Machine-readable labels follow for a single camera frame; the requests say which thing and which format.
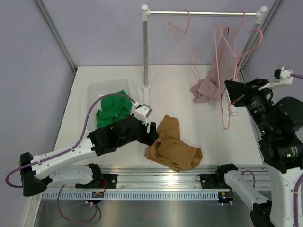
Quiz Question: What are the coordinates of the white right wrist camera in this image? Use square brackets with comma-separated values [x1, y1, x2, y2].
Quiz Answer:
[259, 66, 293, 91]

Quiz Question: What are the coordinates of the silver and white clothes rack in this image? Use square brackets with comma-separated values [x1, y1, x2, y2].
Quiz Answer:
[141, 4, 268, 104]

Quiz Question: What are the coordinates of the green tank top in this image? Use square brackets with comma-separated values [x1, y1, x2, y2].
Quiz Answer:
[96, 96, 132, 128]

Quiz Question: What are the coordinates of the white perforated plastic basket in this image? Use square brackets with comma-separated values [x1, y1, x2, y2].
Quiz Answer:
[87, 78, 138, 131]

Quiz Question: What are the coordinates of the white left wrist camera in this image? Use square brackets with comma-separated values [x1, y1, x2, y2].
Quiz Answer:
[133, 102, 152, 125]

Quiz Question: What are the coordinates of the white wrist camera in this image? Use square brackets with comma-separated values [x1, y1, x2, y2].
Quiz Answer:
[133, 102, 152, 125]
[259, 66, 293, 91]

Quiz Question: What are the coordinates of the mauve tank top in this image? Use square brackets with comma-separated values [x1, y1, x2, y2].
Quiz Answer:
[190, 28, 234, 103]

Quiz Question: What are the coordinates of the brown tank top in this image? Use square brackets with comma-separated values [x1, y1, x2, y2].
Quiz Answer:
[144, 115, 203, 172]

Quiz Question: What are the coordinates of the aluminium mounting rail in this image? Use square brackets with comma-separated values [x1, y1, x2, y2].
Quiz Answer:
[35, 165, 273, 193]

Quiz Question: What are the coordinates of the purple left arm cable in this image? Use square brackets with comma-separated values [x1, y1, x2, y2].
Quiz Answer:
[5, 93, 140, 224]

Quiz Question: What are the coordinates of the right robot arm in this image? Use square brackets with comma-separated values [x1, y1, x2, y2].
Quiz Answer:
[215, 79, 303, 227]

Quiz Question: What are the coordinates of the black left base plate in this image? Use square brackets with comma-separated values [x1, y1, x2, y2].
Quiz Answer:
[75, 174, 118, 189]

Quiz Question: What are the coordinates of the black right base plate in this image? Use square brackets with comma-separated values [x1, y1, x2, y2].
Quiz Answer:
[195, 174, 231, 190]

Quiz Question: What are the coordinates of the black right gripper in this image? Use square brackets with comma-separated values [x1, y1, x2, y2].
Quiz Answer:
[225, 78, 275, 136]

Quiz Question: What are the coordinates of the aluminium frame post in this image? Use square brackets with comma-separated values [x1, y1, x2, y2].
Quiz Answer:
[239, 0, 284, 72]
[33, 0, 77, 74]

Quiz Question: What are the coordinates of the left aluminium frame post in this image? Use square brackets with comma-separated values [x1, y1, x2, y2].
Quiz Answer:
[33, 0, 77, 74]

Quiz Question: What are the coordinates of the pink hanger under mauve top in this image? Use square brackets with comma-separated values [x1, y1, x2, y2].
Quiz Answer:
[222, 10, 246, 81]

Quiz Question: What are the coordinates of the right aluminium frame post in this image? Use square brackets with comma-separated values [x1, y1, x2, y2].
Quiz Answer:
[239, 0, 284, 72]

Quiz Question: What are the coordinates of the white slotted cable duct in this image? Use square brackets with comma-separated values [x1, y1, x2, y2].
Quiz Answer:
[42, 191, 219, 201]

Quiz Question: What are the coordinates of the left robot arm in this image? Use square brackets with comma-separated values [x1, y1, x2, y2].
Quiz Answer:
[19, 116, 159, 197]

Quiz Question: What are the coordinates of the pink wire hanger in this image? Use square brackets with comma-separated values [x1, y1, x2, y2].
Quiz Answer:
[168, 9, 201, 82]

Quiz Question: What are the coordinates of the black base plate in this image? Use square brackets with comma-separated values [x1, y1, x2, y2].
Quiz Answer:
[75, 174, 118, 189]
[195, 174, 231, 190]

